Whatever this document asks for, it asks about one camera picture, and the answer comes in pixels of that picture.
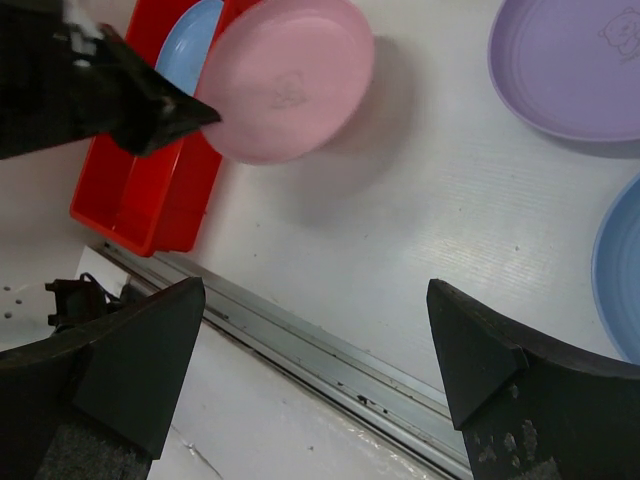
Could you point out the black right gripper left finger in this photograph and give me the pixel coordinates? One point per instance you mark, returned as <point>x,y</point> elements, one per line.
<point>96,401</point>

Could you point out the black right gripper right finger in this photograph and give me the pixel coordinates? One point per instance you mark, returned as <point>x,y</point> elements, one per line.
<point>530,406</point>

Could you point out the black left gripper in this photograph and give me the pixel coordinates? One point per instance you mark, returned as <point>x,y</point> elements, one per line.
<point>65,78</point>

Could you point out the blue bear plate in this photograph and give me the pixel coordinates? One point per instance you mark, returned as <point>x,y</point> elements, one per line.
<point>615,272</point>
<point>183,54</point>

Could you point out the pink bear plate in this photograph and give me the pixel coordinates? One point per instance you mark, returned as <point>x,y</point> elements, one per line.
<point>285,77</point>

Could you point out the red plastic bin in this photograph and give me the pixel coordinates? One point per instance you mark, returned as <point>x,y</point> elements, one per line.
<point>147,204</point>

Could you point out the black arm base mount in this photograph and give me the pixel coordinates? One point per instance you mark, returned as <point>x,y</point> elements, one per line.
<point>83,300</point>

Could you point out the aluminium table rail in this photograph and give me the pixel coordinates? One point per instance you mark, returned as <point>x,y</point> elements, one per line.
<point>408,413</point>

